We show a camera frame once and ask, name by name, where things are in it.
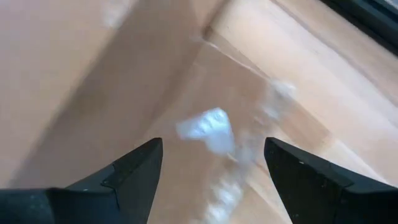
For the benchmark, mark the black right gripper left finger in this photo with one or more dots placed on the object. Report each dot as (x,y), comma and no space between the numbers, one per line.
(93,202)

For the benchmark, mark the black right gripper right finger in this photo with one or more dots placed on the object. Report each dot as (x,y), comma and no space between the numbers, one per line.
(326,199)

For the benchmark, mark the brown taped cardboard box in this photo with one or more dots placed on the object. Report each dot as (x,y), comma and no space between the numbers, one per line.
(93,77)

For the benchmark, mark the black aluminium table frame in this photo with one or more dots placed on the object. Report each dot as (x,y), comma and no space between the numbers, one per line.
(370,18)

